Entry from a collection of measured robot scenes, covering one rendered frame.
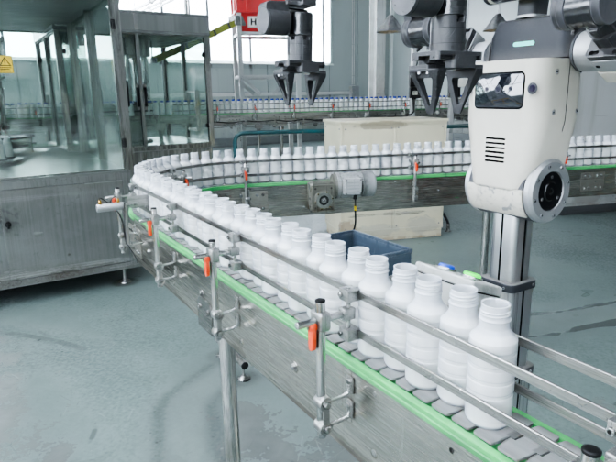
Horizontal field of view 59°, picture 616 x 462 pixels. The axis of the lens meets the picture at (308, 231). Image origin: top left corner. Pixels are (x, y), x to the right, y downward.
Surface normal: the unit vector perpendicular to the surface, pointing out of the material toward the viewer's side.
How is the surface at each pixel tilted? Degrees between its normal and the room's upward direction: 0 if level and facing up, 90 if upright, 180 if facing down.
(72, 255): 90
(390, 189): 90
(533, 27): 90
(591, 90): 90
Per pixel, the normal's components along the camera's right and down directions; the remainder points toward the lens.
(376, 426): -0.85, 0.14
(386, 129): 0.24, 0.23
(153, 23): 0.53, 0.20
